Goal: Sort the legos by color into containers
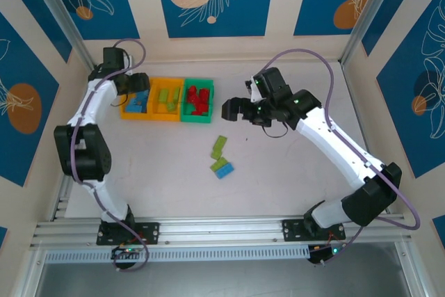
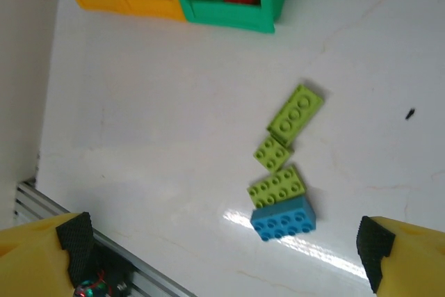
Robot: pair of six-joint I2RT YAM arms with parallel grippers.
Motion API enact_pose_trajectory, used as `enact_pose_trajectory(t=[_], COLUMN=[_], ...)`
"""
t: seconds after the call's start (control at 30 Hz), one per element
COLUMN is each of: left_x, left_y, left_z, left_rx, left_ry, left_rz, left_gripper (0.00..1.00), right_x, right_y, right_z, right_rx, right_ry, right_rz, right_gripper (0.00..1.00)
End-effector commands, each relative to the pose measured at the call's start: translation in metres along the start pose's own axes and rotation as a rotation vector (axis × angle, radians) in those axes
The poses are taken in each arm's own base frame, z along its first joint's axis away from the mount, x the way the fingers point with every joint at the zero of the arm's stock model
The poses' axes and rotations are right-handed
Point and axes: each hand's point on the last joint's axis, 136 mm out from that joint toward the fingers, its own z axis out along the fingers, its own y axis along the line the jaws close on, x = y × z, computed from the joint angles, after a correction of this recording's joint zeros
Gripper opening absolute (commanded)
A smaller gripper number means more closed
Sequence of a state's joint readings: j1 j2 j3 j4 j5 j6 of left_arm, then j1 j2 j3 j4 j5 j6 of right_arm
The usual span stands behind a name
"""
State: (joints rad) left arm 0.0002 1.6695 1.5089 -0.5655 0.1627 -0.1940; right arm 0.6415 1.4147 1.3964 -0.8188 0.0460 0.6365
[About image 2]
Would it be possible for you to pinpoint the small lime green lego brick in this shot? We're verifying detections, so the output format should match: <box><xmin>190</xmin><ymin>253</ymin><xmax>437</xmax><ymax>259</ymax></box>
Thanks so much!
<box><xmin>252</xmin><ymin>135</ymin><xmax>295</xmax><ymax>174</ymax></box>

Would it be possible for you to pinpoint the blue lego brick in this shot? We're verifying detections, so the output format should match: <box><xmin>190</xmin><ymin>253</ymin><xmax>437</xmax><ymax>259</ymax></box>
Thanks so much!
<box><xmin>250</xmin><ymin>195</ymin><xmax>318</xmax><ymax>243</ymax></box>

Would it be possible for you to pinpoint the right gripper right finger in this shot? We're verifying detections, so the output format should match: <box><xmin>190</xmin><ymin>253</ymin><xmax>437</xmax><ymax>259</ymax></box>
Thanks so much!
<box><xmin>355</xmin><ymin>215</ymin><xmax>445</xmax><ymax>297</ymax></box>

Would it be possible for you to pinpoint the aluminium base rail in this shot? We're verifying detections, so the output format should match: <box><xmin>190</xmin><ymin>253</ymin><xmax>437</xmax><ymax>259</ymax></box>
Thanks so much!
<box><xmin>15</xmin><ymin>179</ymin><xmax>196</xmax><ymax>297</ymax></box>

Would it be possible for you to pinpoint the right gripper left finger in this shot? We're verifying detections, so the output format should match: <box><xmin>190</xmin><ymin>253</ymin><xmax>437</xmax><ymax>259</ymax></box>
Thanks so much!
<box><xmin>0</xmin><ymin>211</ymin><xmax>95</xmax><ymax>297</ymax></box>

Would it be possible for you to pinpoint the controller board with LED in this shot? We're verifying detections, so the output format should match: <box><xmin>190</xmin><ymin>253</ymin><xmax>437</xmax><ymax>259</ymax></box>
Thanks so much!
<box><xmin>74</xmin><ymin>273</ymin><xmax>115</xmax><ymax>297</ymax></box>

